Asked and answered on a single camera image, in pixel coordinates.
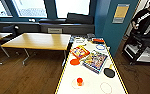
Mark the white blue-rimmed bowl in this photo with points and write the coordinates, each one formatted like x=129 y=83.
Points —
x=100 y=47

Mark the red yellow game box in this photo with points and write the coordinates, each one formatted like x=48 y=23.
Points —
x=80 y=52

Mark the small orange cup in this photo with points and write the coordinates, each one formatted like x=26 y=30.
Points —
x=79 y=81

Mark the dark padded backrest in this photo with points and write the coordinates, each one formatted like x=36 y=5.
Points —
x=80 y=18

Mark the dark office chair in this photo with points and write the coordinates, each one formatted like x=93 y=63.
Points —
x=11 y=30

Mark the grey wall vent panel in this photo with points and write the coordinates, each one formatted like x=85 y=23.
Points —
x=54 y=30

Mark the white storage box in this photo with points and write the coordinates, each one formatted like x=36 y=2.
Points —
x=149 y=56

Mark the flat red object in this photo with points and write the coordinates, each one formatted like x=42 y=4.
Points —
x=98 y=40

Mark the dark window bench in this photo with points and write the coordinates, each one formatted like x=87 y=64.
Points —
x=34 y=26

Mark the yellow-legged gaming table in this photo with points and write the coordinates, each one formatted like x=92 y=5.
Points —
x=91 y=80

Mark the colourful board game box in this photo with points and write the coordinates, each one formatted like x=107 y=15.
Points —
x=95 y=62

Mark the bright window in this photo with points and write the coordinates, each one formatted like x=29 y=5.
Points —
x=72 y=8
x=29 y=8
x=1 y=8

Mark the clear plastic container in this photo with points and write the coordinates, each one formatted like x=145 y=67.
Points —
x=80 y=40

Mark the small grey box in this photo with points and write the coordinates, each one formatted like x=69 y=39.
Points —
x=91 y=35

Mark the yellow wall sign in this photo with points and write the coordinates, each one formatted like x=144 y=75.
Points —
x=121 y=12

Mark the person in dark shirt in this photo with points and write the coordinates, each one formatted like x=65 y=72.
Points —
x=146 y=18

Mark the flat orange disc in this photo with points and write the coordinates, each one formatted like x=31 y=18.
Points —
x=75 y=61

